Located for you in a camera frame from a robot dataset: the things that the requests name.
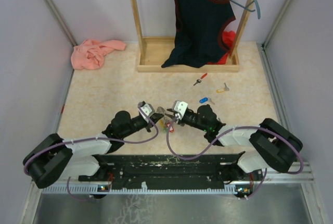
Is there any large keyring with rings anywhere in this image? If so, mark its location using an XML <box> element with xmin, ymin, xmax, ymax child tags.
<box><xmin>156</xmin><ymin>106</ymin><xmax>171</xmax><ymax>132</ymax></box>

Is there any key with red tag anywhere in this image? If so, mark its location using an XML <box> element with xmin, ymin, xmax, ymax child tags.
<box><xmin>166</xmin><ymin>122</ymin><xmax>174</xmax><ymax>133</ymax></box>

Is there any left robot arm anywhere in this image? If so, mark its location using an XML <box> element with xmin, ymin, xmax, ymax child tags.
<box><xmin>23</xmin><ymin>110</ymin><xmax>164</xmax><ymax>189</ymax></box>

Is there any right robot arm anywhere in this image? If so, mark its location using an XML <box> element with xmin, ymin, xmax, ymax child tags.
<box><xmin>167</xmin><ymin>101</ymin><xmax>303</xmax><ymax>180</ymax></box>

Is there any key with blue tag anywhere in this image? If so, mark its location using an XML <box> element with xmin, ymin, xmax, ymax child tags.
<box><xmin>199</xmin><ymin>97</ymin><xmax>215</xmax><ymax>105</ymax></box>

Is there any key with yellow tag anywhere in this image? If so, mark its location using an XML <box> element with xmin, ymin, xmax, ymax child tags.
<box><xmin>216</xmin><ymin>83</ymin><xmax>229</xmax><ymax>93</ymax></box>

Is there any wooden clothes rack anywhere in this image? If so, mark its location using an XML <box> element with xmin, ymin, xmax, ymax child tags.
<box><xmin>130</xmin><ymin>0</ymin><xmax>261</xmax><ymax>72</ymax></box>

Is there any red cloth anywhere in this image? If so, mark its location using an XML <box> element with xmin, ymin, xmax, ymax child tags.
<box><xmin>207</xmin><ymin>31</ymin><xmax>236</xmax><ymax>65</ymax></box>

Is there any pink cloth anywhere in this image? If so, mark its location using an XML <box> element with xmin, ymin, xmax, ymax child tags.
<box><xmin>71</xmin><ymin>39</ymin><xmax>126</xmax><ymax>70</ymax></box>

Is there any dark navy tank top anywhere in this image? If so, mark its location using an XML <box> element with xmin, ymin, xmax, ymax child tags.
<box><xmin>161</xmin><ymin>0</ymin><xmax>236</xmax><ymax>68</ymax></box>

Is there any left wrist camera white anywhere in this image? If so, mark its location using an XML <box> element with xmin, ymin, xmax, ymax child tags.
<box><xmin>138</xmin><ymin>101</ymin><xmax>155</xmax><ymax>121</ymax></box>

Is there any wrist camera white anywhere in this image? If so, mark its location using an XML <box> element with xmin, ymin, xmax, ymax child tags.
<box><xmin>172</xmin><ymin>101</ymin><xmax>188</xmax><ymax>120</ymax></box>
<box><xmin>138</xmin><ymin>101</ymin><xmax>155</xmax><ymax>121</ymax></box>

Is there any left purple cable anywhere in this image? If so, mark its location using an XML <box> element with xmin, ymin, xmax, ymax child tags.
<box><xmin>23</xmin><ymin>105</ymin><xmax>159</xmax><ymax>204</ymax></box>

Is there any purple cable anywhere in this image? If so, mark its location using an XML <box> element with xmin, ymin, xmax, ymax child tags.
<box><xmin>23</xmin><ymin>105</ymin><xmax>159</xmax><ymax>204</ymax></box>
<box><xmin>165</xmin><ymin>116</ymin><xmax>304</xmax><ymax>200</ymax></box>

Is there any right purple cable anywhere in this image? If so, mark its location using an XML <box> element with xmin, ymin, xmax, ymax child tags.
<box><xmin>165</xmin><ymin>116</ymin><xmax>304</xmax><ymax>200</ymax></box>

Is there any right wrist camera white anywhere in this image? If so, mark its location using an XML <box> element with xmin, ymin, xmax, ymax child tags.
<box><xmin>172</xmin><ymin>101</ymin><xmax>188</xmax><ymax>120</ymax></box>

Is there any key with red strap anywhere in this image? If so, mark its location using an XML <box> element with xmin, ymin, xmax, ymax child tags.
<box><xmin>193</xmin><ymin>73</ymin><xmax>208</xmax><ymax>86</ymax></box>

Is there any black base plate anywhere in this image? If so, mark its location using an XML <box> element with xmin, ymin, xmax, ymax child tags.
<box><xmin>79</xmin><ymin>154</ymin><xmax>263</xmax><ymax>190</ymax></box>

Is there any slotted cable duct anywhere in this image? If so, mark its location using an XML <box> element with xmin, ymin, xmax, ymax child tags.
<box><xmin>41</xmin><ymin>183</ymin><xmax>253</xmax><ymax>195</ymax></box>

